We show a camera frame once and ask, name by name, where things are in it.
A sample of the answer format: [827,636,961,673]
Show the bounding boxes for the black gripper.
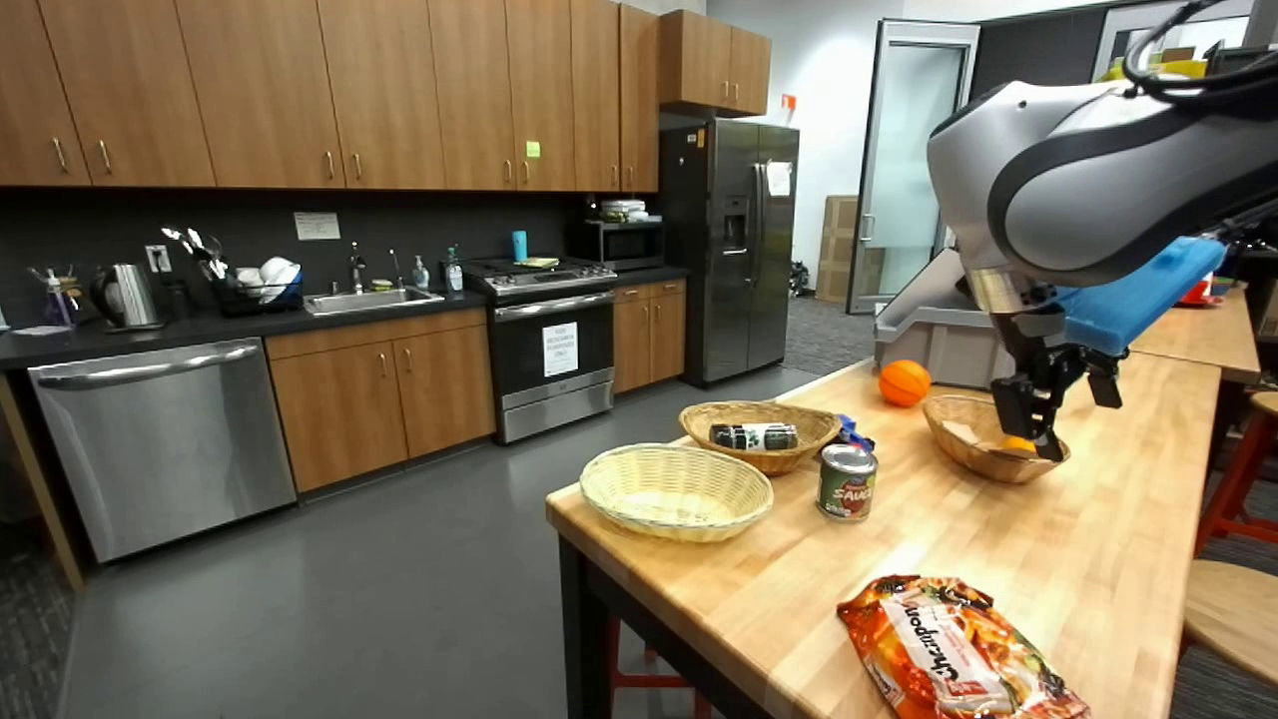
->
[987,273,1128,468]

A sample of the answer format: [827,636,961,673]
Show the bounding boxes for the grey plastic bin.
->
[872,247,1020,396]

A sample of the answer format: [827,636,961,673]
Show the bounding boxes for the large orange ball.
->
[875,355,936,410]

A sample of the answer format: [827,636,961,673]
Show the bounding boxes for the small blue packet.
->
[836,410,877,455]

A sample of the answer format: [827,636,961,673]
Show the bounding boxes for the tin can with label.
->
[814,439,881,523]

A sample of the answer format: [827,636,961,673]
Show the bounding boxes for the red bowl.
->
[1177,269,1222,313]

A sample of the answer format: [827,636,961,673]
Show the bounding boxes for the red metal stool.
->
[1194,388,1278,550]

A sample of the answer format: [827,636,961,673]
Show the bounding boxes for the orange noodle packet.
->
[836,571,1096,719]

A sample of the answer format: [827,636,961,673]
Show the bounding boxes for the cardboard box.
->
[814,191,861,313]

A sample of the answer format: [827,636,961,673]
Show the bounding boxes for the black and white packet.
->
[707,418,803,451]

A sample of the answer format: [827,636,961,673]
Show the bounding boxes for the frosted glass door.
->
[848,16,981,318]

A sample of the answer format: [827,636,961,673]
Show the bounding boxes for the round wooden stool seat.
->
[1177,555,1278,691]

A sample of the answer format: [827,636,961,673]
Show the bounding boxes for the stainless steel refrigerator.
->
[659,114,803,392]

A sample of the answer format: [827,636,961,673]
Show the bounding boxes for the pale woven basket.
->
[574,439,780,544]

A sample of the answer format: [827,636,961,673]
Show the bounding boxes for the yellow box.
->
[1156,42,1212,81]

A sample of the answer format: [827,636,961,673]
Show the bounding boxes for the narrow brown base cabinet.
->
[610,277,690,398]

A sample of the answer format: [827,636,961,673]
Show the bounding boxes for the black microwave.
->
[570,215,671,273]

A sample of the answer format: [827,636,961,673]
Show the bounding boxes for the red stool under table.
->
[602,619,716,719]

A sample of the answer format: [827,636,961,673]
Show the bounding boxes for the brown cabinet over refrigerator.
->
[655,8,776,118]

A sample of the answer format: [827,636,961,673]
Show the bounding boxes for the stainless steel oven range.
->
[477,259,622,447]

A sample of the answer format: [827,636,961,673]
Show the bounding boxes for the wide brown base cabinet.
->
[262,307,499,494]

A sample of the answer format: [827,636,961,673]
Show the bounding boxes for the steel kitchen sink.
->
[298,286,446,318]

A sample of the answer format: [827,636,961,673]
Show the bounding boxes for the black dish rack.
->
[210,251,309,318]

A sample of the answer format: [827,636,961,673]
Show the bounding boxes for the stainless steel dishwasher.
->
[25,330,298,568]

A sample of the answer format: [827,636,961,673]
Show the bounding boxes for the silver kettle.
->
[99,259,159,330]

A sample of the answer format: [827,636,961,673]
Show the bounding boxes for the utensil holder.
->
[31,265,87,330]

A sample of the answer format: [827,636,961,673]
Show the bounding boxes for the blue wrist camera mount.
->
[1057,234,1229,360]

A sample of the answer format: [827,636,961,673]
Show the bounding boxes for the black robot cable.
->
[1120,0,1278,103]

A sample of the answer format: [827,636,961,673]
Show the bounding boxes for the white wall plate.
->
[292,209,342,242]

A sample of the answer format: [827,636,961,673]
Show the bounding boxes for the brown wooden wall cabinets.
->
[0,0,662,197]

